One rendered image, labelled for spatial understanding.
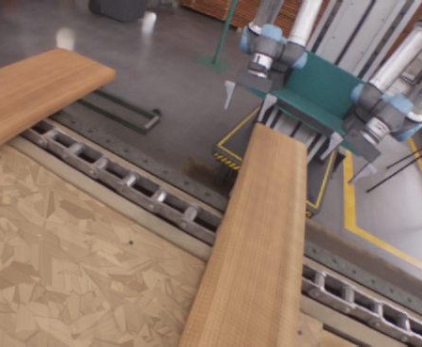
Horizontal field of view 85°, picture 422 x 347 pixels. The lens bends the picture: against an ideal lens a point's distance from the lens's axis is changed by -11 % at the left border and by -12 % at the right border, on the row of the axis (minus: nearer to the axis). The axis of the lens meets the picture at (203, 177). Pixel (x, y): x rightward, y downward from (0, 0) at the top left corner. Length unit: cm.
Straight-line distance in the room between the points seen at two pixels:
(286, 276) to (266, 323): 9
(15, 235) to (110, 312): 19
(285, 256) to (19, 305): 40
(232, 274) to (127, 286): 15
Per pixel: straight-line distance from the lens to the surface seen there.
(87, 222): 46
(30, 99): 64
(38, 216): 48
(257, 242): 44
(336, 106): 147
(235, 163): 144
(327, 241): 190
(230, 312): 38
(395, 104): 101
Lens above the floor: 122
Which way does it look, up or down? 44 degrees down
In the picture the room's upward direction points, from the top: 22 degrees clockwise
